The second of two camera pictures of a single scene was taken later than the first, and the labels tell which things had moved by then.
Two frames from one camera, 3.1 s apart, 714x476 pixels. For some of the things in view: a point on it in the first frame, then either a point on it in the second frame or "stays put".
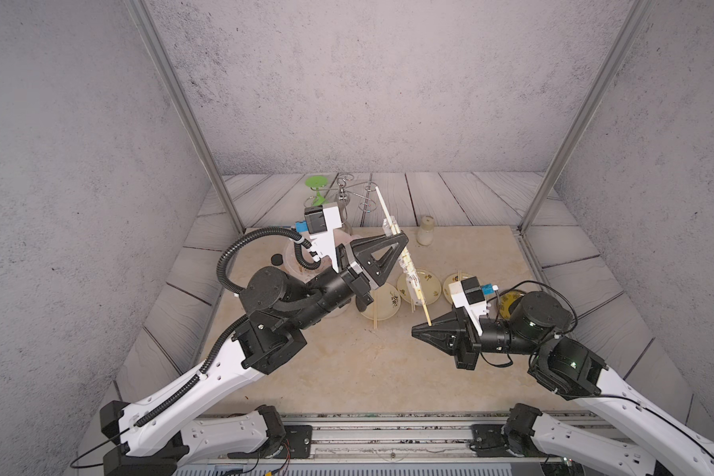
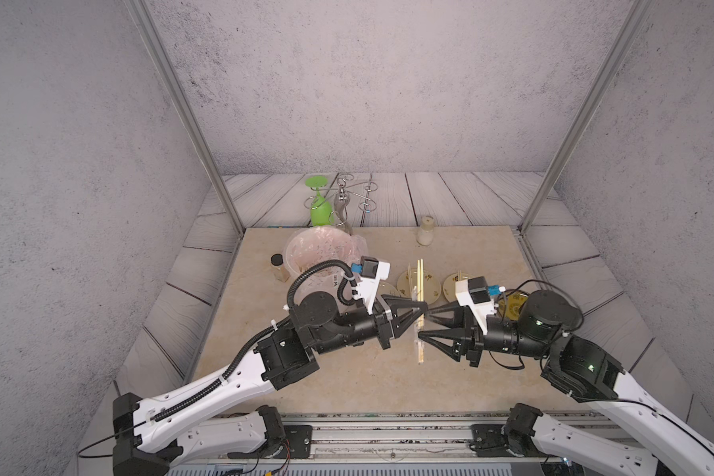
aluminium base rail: [409, 438] stays put
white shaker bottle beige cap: [424, 236] stays put
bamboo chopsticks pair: [405, 247] → [420, 297]
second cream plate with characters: [429, 284] stays put
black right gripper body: [500, 340] stays put
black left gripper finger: [380, 271] → [402, 321]
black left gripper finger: [364, 248] → [396, 304]
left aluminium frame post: [142, 15] stays put
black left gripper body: [356, 286] → [380, 326]
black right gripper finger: [446, 339] stays put
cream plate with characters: [453, 279] stays put
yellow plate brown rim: [508, 299] stays put
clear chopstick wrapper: [413, 282] → [418, 323]
